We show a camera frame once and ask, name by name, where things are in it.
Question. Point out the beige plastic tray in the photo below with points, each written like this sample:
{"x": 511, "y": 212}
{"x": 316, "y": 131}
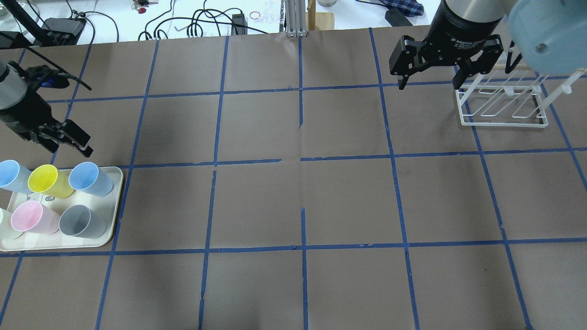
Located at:
{"x": 106, "y": 207}

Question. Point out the plaid folded umbrella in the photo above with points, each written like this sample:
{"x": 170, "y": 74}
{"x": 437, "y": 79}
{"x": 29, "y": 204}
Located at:
{"x": 409, "y": 8}

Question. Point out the blue plastic cup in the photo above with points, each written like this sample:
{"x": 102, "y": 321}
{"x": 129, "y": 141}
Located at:
{"x": 87, "y": 177}
{"x": 14, "y": 176}

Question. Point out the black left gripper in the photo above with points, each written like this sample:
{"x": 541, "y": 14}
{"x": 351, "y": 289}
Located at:
{"x": 24, "y": 114}

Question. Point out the black power adapter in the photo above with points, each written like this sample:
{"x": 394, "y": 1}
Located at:
{"x": 396, "y": 18}

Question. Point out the grey plastic cup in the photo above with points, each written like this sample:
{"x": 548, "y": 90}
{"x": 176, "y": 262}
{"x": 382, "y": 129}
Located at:
{"x": 82, "y": 222}

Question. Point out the pink plastic cup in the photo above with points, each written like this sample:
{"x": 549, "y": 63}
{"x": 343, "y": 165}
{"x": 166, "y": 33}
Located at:
{"x": 34, "y": 217}

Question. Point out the yellow plastic cup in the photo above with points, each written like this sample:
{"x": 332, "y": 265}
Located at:
{"x": 50, "y": 181}

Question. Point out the cream plastic cup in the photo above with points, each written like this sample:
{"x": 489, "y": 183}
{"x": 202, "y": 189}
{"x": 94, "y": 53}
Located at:
{"x": 7, "y": 232}

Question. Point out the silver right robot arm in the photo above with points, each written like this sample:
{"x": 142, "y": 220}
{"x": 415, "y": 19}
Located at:
{"x": 549, "y": 34}

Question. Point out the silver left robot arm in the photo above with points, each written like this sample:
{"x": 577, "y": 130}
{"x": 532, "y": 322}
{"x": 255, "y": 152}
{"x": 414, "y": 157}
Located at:
{"x": 27, "y": 114}

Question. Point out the wooden mug stand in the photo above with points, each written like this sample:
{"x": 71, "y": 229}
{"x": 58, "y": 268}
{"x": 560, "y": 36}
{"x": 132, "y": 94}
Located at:
{"x": 318, "y": 21}

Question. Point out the white wire cup rack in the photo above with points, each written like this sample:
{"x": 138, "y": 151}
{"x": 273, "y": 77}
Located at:
{"x": 517, "y": 99}

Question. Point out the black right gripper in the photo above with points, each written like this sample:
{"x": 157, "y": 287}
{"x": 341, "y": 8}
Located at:
{"x": 458, "y": 32}

